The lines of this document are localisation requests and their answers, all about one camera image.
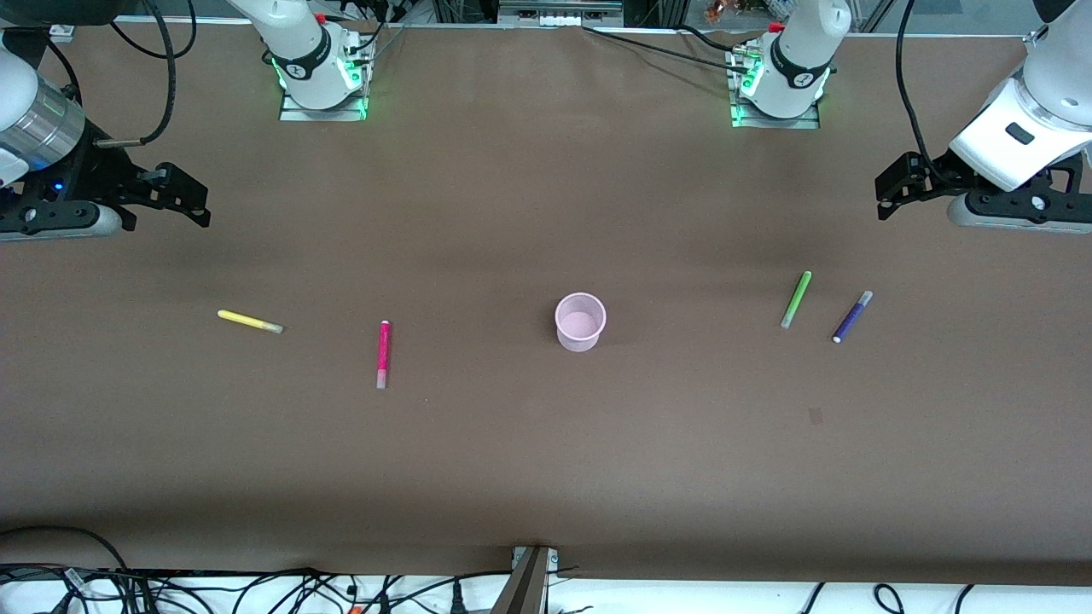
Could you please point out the metal table bracket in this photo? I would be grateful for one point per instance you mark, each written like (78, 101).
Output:
(531, 580)

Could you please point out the pink pen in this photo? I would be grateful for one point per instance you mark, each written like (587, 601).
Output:
(383, 350)

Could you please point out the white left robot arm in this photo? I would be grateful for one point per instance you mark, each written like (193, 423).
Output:
(802, 51)

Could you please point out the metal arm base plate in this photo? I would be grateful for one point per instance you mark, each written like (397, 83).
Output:
(341, 115)
(742, 122)

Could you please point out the green pen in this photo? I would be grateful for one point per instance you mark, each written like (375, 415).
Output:
(797, 298)

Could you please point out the purple pen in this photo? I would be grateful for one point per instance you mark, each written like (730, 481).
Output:
(851, 318)

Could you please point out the aluminium frame corner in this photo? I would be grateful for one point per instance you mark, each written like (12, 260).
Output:
(61, 34)
(1035, 38)

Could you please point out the yellow pen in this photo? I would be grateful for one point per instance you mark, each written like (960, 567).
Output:
(247, 321)

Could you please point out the pink cup pen holder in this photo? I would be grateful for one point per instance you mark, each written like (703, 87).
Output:
(580, 324)

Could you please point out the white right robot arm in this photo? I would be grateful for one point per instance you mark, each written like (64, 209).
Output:
(299, 51)

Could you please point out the brown table cover mat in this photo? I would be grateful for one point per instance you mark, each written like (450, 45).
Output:
(512, 443)

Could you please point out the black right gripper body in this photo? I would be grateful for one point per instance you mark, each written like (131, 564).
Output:
(95, 173)

